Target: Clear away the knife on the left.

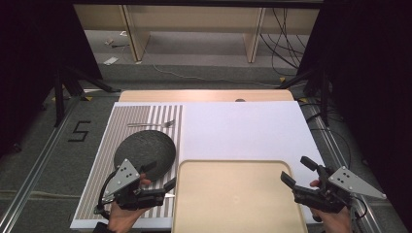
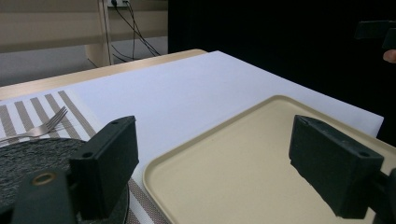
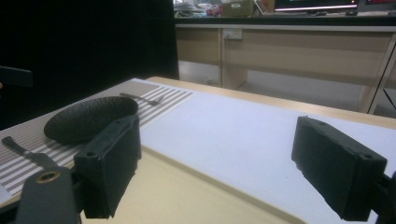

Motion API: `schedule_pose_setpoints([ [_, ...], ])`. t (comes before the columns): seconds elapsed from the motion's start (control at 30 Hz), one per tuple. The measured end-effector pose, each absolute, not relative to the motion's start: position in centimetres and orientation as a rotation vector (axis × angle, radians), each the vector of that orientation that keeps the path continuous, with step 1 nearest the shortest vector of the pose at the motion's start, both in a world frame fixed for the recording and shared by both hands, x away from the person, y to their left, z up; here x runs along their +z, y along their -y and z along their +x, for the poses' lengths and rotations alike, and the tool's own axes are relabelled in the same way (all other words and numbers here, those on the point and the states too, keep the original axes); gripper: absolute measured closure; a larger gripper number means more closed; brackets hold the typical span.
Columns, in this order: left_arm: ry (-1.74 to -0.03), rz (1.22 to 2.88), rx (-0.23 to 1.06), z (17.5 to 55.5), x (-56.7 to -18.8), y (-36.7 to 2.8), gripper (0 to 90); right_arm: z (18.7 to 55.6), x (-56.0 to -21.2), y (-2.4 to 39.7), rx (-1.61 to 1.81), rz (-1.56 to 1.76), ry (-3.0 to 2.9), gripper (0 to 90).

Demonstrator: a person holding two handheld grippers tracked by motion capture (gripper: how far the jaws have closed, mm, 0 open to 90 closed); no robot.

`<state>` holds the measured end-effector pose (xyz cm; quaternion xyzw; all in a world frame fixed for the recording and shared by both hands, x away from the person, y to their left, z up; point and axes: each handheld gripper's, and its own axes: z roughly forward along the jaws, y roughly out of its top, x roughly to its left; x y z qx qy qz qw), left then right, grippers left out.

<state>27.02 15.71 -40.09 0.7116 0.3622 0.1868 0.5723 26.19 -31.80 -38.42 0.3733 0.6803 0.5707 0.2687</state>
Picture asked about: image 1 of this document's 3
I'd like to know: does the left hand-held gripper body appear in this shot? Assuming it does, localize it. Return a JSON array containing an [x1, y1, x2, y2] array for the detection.
[[102, 158, 167, 212]]

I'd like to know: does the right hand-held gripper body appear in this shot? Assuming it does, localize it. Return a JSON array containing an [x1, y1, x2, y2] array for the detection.
[[292, 164, 388, 215]]

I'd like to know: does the person's left hand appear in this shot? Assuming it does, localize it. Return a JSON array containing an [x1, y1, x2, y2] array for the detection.
[[107, 173, 154, 233]]

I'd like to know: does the person's right hand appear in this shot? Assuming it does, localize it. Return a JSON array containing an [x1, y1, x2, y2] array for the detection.
[[309, 180, 354, 233]]

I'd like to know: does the dark round plate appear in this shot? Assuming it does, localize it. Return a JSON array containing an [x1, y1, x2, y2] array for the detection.
[[114, 129, 177, 183]]

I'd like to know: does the silver fork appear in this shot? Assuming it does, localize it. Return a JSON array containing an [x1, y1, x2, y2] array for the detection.
[[126, 118, 177, 129]]

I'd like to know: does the striped placemat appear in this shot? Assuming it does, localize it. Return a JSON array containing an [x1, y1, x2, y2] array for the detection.
[[74, 104, 185, 221]]

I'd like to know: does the beige plastic tray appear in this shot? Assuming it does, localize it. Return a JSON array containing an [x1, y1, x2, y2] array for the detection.
[[171, 158, 309, 233]]

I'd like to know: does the person's dark sleeve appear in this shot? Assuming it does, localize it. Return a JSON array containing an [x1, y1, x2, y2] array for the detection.
[[92, 221, 114, 233]]

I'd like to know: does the white board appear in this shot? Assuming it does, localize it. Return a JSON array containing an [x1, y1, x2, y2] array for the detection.
[[69, 100, 326, 231]]

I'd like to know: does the black tripod stand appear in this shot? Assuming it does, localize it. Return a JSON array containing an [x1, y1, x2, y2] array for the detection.
[[277, 67, 332, 128], [51, 65, 121, 128]]

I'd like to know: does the wooden table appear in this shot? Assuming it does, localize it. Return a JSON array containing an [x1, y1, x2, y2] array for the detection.
[[118, 88, 295, 104]]

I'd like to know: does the black curtain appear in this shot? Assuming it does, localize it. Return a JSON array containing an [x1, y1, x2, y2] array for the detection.
[[296, 0, 412, 231], [0, 0, 104, 158]]

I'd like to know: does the light wooden bench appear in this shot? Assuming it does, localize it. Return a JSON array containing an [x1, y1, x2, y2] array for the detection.
[[73, 4, 321, 64]]

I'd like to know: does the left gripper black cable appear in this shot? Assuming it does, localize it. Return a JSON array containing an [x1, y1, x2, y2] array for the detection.
[[93, 169, 119, 220]]

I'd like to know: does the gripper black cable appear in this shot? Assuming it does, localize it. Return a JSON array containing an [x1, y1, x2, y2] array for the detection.
[[350, 194, 369, 233], [93, 169, 119, 220]]

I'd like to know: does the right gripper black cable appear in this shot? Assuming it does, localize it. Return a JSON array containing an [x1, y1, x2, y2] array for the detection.
[[350, 194, 369, 233]]

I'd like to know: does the aluminium floor rail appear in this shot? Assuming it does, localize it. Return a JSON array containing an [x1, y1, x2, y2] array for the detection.
[[303, 102, 387, 233], [0, 96, 83, 228]]

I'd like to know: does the thin black floor cable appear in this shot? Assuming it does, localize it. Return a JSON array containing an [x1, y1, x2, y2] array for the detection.
[[310, 127, 353, 170]]

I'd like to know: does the thin white cable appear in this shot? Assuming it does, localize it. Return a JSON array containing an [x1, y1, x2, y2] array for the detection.
[[141, 48, 281, 88]]

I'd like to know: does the black cables bundle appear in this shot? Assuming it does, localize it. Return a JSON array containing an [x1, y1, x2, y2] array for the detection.
[[258, 7, 308, 78]]

